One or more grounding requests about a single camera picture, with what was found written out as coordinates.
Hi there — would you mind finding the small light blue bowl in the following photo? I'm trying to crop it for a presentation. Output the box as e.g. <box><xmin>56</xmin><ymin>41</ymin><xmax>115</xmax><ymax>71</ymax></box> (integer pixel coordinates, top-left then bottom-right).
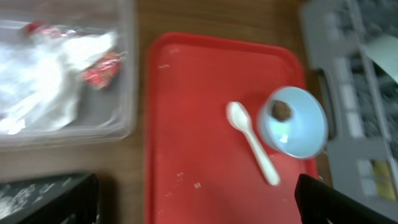
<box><xmin>256</xmin><ymin>86</ymin><xmax>328</xmax><ymax>159</ymax></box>

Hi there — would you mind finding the yellow plastic cup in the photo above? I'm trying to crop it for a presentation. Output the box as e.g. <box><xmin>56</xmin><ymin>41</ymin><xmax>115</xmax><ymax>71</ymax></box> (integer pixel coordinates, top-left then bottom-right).
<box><xmin>371</xmin><ymin>160</ymin><xmax>397</xmax><ymax>201</ymax></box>

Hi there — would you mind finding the clear plastic bin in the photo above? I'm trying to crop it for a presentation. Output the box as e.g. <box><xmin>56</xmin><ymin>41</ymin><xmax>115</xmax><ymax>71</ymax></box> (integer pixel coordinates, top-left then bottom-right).
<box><xmin>1</xmin><ymin>0</ymin><xmax>137</xmax><ymax>150</ymax></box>

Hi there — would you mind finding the black tray bin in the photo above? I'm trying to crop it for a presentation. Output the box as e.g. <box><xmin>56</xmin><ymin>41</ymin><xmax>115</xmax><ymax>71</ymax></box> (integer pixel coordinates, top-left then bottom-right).
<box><xmin>1</xmin><ymin>172</ymin><xmax>100</xmax><ymax>224</ymax></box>

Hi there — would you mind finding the grey dishwasher rack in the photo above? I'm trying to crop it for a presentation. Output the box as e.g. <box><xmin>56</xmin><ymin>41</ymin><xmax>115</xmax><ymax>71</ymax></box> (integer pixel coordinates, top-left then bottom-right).
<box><xmin>300</xmin><ymin>0</ymin><xmax>397</xmax><ymax>220</ymax></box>

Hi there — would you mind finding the red plastic tray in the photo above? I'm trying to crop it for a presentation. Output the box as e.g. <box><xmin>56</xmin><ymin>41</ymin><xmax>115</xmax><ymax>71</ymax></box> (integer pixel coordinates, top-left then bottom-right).
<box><xmin>144</xmin><ymin>32</ymin><xmax>317</xmax><ymax>223</ymax></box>

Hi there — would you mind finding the light blue plate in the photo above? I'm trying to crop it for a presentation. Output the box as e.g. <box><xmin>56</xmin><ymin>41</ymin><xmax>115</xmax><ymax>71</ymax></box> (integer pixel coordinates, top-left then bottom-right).
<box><xmin>366</xmin><ymin>34</ymin><xmax>397</xmax><ymax>83</ymax></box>

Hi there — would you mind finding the pile of white rice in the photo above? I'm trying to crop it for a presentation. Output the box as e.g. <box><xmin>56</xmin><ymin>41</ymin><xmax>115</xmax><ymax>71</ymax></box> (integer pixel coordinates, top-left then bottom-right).
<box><xmin>1</xmin><ymin>177</ymin><xmax>72</xmax><ymax>220</ymax></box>

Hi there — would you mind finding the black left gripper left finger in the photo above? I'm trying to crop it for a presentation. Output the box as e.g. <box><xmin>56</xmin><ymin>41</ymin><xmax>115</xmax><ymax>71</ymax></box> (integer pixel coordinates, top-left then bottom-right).
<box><xmin>19</xmin><ymin>172</ymin><xmax>99</xmax><ymax>223</ymax></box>

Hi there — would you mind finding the brown food ball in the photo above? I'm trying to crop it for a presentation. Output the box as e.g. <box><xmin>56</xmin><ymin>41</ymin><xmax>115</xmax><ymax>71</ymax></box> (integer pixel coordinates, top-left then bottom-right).
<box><xmin>271</xmin><ymin>100</ymin><xmax>293</xmax><ymax>122</ymax></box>

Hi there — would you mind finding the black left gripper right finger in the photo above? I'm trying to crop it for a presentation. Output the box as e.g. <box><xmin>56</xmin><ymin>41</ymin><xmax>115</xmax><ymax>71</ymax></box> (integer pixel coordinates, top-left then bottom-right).
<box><xmin>295</xmin><ymin>174</ymin><xmax>397</xmax><ymax>224</ymax></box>

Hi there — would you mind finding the red snack wrapper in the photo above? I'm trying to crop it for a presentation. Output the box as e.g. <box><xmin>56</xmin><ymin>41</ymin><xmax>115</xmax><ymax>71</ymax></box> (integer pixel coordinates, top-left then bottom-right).
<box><xmin>22</xmin><ymin>21</ymin><xmax>123</xmax><ymax>89</ymax></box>

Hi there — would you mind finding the white napkin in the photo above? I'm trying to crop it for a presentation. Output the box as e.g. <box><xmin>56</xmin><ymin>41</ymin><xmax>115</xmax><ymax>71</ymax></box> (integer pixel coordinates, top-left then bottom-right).
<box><xmin>1</xmin><ymin>31</ymin><xmax>118</xmax><ymax>134</ymax></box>

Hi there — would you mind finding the white plastic spoon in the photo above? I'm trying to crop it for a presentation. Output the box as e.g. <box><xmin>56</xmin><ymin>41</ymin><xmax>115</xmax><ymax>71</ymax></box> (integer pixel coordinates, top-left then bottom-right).
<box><xmin>226</xmin><ymin>101</ymin><xmax>280</xmax><ymax>186</ymax></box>

